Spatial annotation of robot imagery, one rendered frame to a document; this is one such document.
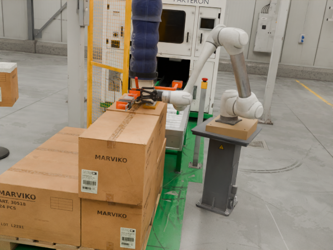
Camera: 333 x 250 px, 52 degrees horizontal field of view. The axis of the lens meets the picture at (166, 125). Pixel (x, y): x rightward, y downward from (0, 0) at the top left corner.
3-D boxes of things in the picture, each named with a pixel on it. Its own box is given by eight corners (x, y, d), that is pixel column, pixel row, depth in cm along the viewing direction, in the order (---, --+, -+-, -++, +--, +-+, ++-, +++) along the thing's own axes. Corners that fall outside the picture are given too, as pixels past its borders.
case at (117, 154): (105, 159, 265) (106, 110, 253) (155, 165, 262) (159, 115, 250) (78, 198, 208) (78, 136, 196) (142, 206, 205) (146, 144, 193)
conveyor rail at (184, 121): (189, 97, 555) (191, 86, 549) (193, 98, 555) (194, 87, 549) (176, 149, 336) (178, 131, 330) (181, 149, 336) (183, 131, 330)
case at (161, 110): (122, 134, 322) (124, 93, 310) (164, 139, 319) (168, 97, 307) (104, 158, 265) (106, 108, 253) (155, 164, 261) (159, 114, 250)
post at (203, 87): (192, 164, 403) (201, 81, 373) (197, 164, 402) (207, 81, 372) (192, 166, 397) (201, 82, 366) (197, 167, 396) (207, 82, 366)
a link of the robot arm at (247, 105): (247, 109, 291) (268, 115, 274) (234, 119, 284) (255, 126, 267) (228, 23, 251) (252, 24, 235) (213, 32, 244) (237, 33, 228)
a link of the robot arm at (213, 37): (201, 39, 255) (214, 40, 245) (213, 20, 257) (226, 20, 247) (210, 50, 263) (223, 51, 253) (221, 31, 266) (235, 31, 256)
